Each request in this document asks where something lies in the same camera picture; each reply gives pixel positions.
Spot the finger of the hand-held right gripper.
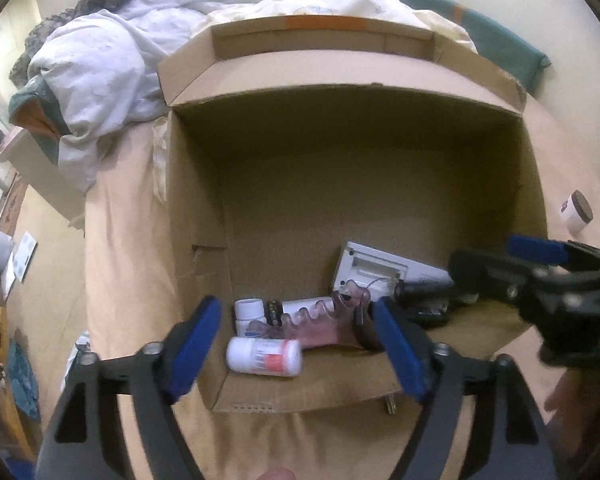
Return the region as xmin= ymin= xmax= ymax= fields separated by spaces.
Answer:
xmin=505 ymin=233 xmax=600 ymax=273
xmin=446 ymin=246 xmax=548 ymax=307

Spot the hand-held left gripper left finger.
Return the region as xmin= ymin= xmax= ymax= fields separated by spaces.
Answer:
xmin=37 ymin=295 xmax=224 ymax=480

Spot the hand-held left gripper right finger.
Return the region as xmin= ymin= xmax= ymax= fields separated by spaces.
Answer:
xmin=370 ymin=296 xmax=561 ymax=480

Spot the black cylindrical handle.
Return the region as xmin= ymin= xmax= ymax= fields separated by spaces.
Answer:
xmin=395 ymin=280 xmax=461 ymax=311

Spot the small white capped bottle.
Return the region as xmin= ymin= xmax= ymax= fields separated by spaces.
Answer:
xmin=234 ymin=298 xmax=268 ymax=337

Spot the white bottle with red label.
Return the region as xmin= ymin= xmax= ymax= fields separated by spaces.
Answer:
xmin=225 ymin=336 xmax=303 ymax=377

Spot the pink hand grip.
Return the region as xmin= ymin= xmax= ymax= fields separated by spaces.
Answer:
xmin=245 ymin=280 xmax=376 ymax=352

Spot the white electronic device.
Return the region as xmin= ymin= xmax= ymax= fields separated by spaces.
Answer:
xmin=332 ymin=240 xmax=455 ymax=295

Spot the white plastic tube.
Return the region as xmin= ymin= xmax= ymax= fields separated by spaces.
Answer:
xmin=279 ymin=296 xmax=337 ymax=317

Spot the brown cardboard box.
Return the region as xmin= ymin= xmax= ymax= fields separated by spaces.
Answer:
xmin=156 ymin=14 xmax=548 ymax=415

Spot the person's right hand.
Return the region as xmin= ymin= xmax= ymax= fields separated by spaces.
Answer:
xmin=544 ymin=366 xmax=600 ymax=463

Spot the white jar with brown lid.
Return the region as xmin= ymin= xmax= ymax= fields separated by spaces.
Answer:
xmin=559 ymin=189 xmax=595 ymax=236

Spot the white paper sheet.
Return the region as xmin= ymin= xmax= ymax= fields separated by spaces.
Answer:
xmin=4 ymin=230 xmax=39 ymax=287

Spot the teal pillow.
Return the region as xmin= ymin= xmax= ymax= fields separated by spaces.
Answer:
xmin=399 ymin=0 xmax=552 ymax=97

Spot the brown patterned rug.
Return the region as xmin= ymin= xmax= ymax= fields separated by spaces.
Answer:
xmin=0 ymin=174 xmax=31 ymax=237

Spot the white crumpled quilt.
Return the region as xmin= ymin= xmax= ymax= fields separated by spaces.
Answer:
xmin=27 ymin=0 xmax=221 ymax=193

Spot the teal and orange cloth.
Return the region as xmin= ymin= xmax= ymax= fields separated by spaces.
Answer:
xmin=7 ymin=77 xmax=72 ymax=142

